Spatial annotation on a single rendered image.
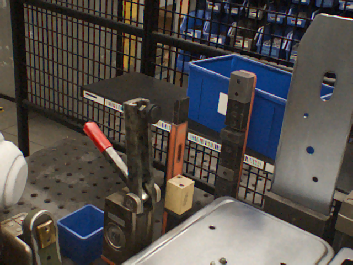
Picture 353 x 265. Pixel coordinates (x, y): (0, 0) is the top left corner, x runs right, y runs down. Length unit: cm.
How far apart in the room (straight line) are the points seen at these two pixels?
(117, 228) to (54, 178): 76
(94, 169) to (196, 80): 59
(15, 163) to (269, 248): 49
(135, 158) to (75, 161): 92
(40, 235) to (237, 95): 48
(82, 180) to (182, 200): 77
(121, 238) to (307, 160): 35
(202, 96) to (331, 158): 36
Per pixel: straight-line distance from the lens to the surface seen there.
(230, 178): 102
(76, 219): 123
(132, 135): 71
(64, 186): 149
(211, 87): 108
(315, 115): 86
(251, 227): 84
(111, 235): 81
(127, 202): 75
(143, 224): 78
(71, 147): 172
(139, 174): 73
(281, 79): 115
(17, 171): 97
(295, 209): 92
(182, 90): 132
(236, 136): 97
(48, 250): 67
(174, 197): 81
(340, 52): 82
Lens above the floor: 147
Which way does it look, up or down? 24 degrees down
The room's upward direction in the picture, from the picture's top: 5 degrees clockwise
